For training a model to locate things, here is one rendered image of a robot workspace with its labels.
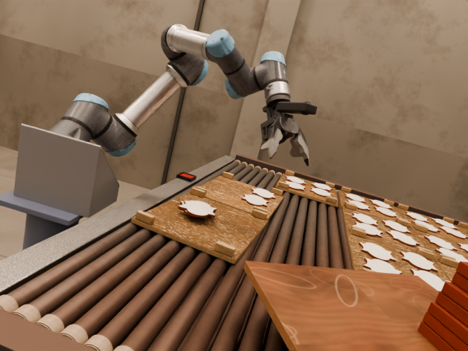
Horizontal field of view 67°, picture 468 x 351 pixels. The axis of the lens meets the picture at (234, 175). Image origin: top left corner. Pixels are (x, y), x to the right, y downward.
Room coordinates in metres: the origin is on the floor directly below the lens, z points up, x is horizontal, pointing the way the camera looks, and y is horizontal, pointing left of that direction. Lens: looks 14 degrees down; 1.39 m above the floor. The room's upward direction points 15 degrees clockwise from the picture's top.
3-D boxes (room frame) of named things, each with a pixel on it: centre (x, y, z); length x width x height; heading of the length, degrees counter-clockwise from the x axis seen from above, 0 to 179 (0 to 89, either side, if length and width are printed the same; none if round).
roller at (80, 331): (1.44, 0.03, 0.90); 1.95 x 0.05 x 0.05; 169
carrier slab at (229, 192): (1.57, -0.05, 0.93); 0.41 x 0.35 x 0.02; 166
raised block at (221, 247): (0.93, -0.03, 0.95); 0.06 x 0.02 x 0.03; 74
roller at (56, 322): (1.45, 0.08, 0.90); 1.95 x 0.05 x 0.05; 169
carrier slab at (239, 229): (1.15, 0.05, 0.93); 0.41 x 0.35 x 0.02; 164
